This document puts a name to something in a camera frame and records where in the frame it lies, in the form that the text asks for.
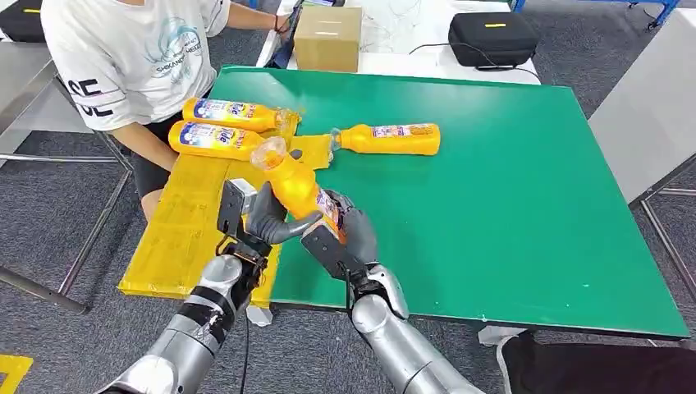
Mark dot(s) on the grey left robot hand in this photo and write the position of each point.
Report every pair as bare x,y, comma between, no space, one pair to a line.
269,223

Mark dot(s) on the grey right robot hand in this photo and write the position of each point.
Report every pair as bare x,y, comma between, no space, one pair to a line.
359,234

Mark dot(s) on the orange drink bottle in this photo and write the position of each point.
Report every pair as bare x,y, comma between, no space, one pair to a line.
293,185
217,140
391,140
234,114

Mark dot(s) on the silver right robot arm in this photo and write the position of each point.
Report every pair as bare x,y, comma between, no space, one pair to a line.
397,342

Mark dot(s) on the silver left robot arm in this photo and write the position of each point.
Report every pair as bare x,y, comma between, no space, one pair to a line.
195,321

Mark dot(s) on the yellow sheet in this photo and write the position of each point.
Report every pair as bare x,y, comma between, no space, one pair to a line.
185,234

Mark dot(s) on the green table mat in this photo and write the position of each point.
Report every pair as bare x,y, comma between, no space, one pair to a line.
516,190

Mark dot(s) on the dark laptop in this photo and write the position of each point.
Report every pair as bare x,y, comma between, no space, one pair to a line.
284,46

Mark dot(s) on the brown cardboard box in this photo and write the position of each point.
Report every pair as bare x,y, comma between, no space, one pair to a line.
328,39

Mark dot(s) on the white table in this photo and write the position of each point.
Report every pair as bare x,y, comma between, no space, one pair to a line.
405,30

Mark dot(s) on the person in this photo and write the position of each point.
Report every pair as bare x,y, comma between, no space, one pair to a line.
130,54

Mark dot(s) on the black case with yellow tag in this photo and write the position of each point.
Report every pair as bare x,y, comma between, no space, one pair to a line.
21,20
492,38

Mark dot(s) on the black bag with white trim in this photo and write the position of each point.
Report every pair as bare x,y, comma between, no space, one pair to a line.
598,370

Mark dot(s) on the steel table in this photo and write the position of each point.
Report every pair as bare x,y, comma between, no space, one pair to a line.
24,71

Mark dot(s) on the grey table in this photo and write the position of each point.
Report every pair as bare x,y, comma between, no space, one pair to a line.
647,109

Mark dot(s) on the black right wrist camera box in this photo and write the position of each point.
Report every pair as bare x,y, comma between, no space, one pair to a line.
329,253

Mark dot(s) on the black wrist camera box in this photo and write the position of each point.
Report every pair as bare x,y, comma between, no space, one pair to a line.
231,209
329,253

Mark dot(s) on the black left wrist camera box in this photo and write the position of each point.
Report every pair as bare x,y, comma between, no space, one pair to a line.
231,209

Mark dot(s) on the white table bracket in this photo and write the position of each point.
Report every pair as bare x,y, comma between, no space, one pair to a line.
260,316
497,336

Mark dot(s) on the blue metal frame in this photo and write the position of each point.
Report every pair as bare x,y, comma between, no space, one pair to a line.
660,8

